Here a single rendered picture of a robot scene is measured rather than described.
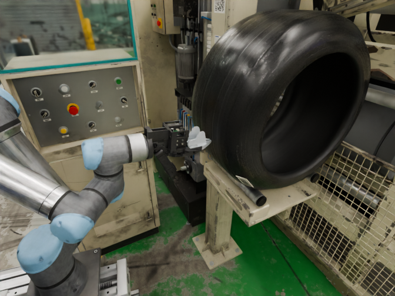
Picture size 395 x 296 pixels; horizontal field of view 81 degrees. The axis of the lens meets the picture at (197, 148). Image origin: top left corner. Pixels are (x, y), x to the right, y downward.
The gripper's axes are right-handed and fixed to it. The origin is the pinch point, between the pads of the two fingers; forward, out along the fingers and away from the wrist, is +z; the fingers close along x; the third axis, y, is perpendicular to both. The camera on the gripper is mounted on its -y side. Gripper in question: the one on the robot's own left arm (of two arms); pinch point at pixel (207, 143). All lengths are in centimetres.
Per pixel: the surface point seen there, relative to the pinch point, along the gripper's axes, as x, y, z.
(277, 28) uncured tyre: -5.6, 33.8, 12.5
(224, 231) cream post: 25, -86, 40
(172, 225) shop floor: 63, -111, 20
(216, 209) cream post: 26, -63, 30
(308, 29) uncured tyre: -10.2, 34.5, 18.3
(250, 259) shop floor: 12, -107, 57
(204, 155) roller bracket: 22.8, -20.7, 14.8
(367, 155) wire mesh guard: -18, -6, 64
